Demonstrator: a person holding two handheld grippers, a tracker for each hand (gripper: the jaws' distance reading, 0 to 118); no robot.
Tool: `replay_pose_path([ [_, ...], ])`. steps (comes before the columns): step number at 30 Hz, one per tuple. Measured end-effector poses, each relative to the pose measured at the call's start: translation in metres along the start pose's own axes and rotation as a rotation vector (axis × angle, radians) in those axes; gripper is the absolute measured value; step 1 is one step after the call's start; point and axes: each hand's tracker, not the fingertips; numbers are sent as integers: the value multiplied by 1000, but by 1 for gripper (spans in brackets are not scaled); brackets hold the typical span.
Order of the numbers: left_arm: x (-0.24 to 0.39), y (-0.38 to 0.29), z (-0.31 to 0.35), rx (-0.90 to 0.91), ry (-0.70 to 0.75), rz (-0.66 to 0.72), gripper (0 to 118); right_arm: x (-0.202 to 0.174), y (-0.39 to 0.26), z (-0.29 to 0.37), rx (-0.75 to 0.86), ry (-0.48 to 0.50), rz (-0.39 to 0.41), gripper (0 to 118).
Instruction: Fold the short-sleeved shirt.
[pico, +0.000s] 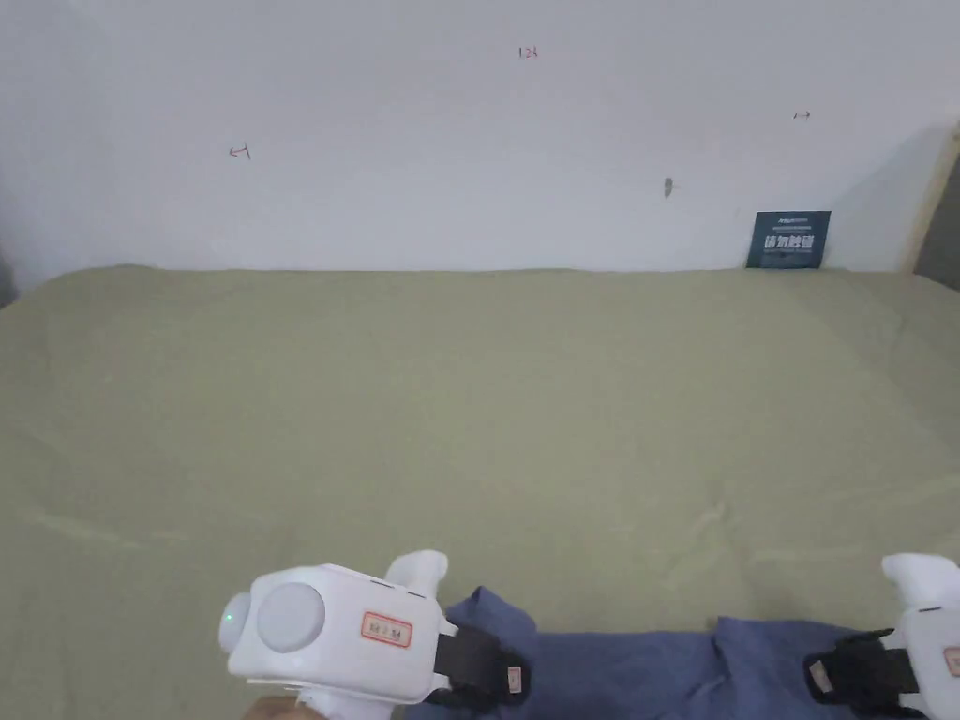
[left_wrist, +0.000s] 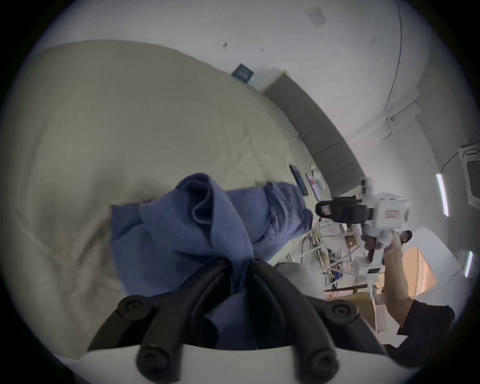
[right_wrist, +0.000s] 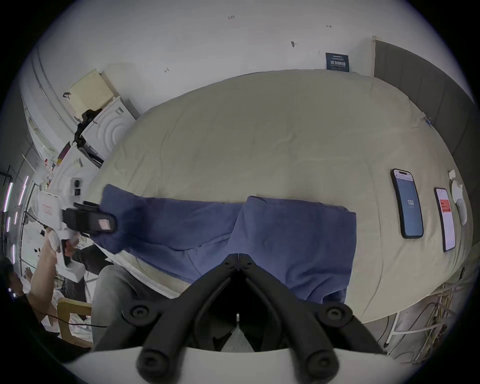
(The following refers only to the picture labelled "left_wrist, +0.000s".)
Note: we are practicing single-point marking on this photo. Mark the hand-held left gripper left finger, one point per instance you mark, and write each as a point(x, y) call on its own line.
point(176, 318)

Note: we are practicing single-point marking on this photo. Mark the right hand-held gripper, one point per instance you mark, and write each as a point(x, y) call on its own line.
point(390, 213)

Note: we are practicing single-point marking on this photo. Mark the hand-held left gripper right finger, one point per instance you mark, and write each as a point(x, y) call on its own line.
point(292, 318)

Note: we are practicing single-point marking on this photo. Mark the dark blue shirt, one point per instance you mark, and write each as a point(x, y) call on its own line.
point(180, 232)

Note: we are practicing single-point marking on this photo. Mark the person's right forearm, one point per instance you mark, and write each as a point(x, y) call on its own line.
point(397, 285)

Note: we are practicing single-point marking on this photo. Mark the person's right hand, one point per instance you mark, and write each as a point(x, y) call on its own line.
point(386, 243)

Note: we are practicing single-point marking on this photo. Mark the cluttered table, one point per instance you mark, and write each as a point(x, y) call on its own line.
point(333, 255)

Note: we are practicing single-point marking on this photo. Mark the long dark phone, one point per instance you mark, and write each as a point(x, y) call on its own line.
point(299, 180)

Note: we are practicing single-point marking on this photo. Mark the brown carton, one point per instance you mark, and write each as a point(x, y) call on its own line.
point(356, 305)

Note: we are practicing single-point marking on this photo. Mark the grey padded headboard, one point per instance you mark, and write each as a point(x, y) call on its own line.
point(311, 123)

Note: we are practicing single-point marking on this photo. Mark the person's body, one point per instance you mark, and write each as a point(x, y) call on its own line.
point(423, 333)

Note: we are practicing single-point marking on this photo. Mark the small dark blue box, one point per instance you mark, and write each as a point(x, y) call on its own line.
point(242, 72)

